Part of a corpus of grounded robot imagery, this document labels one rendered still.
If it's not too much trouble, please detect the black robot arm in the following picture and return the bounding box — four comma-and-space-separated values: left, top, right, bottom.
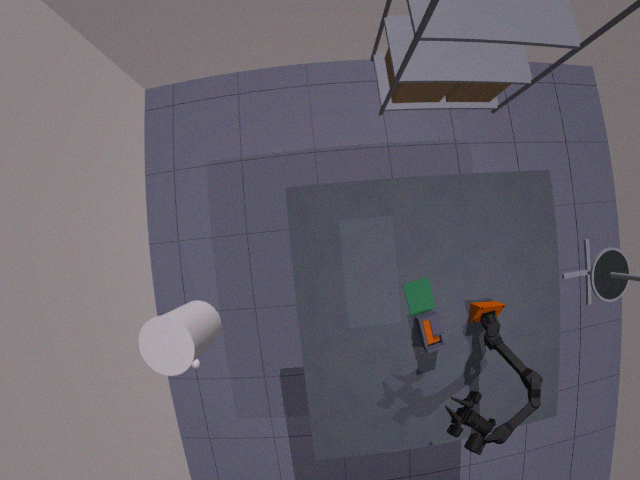
464, 310, 543, 456

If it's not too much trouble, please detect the orange l-shaped part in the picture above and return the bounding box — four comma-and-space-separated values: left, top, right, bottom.
422, 320, 441, 345

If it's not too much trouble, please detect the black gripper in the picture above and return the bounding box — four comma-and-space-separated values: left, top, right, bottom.
445, 391, 484, 437

